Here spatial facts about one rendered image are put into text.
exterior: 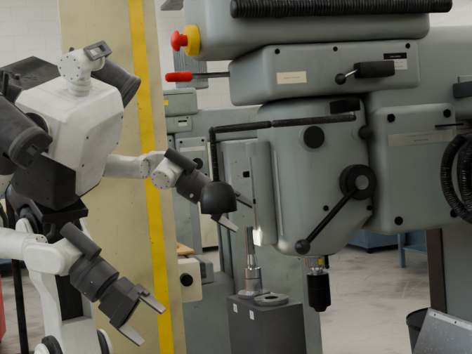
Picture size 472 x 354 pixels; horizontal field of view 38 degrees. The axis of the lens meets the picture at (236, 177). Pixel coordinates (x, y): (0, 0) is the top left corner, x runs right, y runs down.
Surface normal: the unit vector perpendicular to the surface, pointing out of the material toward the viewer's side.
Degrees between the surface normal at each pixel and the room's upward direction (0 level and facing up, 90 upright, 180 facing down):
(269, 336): 90
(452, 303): 90
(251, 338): 90
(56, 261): 100
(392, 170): 90
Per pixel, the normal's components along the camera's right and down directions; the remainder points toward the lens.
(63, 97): 0.24, -0.85
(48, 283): 0.55, -0.26
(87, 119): 0.80, -0.33
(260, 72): -0.95, 0.10
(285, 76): 0.31, 0.02
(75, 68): -0.37, 0.37
